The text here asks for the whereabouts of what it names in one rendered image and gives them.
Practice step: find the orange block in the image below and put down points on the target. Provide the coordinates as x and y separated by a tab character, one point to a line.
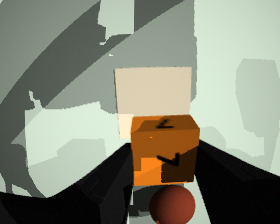
164	149

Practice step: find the reddish-brown ball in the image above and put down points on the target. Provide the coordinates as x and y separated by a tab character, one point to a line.
172	204

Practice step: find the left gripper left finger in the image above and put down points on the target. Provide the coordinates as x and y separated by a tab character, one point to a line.
102	196

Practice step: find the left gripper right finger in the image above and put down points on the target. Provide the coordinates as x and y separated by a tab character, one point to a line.
234	191

